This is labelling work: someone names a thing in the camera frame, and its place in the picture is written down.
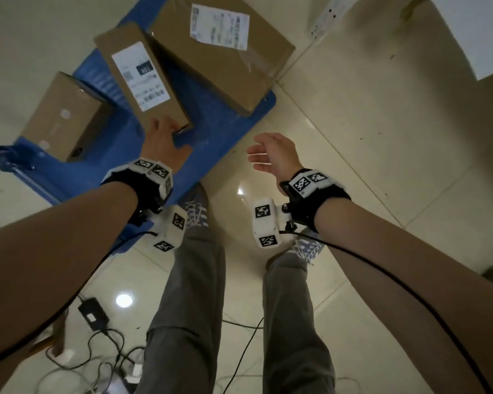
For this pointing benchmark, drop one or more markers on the person's left hand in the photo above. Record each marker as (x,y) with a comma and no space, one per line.
(160,145)

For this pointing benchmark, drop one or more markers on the blue platform trolley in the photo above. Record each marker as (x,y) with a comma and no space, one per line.
(119,151)

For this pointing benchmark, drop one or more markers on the person's sneaker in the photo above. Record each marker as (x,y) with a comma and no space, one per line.
(197,211)
(308,248)

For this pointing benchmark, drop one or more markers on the person's left forearm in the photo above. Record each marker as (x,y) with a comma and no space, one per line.
(45,262)

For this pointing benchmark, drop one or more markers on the narrow cardboard box white label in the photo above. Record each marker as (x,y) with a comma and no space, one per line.
(139,73)

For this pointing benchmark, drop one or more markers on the person's left sneaker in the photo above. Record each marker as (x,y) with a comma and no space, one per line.
(197,211)

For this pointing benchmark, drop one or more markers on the white panel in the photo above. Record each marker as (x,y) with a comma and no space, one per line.
(476,28)

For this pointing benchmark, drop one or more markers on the small plain cardboard box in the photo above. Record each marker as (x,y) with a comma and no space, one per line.
(61,118)

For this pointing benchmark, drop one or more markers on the black power adapter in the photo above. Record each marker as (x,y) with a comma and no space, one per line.
(93,313)

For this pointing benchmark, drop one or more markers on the person's right fingers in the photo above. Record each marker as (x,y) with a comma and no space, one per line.
(259,153)

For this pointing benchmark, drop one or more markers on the person's left thumb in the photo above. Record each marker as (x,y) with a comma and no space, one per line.
(184,152)

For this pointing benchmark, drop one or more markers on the white power strip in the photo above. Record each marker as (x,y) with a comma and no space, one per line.
(330,14)

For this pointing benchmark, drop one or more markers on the person's right forearm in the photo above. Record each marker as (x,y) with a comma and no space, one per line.
(414,262)

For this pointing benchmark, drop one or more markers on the person's right grey trouser leg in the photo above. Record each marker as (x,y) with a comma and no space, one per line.
(295,324)

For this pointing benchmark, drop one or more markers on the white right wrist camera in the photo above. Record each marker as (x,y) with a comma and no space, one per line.
(265,223)

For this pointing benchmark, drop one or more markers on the person's left grey trouser leg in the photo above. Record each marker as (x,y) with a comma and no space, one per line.
(189,307)

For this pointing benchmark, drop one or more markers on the large taped cardboard box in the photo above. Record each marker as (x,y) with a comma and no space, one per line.
(226,61)

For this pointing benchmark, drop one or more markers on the person's right sneaker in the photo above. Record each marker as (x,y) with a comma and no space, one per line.
(308,248)

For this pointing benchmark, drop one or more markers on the person's grey trouser leg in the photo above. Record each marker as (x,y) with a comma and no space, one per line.
(295,324)
(189,307)

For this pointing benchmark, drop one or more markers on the person's right hand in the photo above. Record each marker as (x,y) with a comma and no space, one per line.
(281,157)

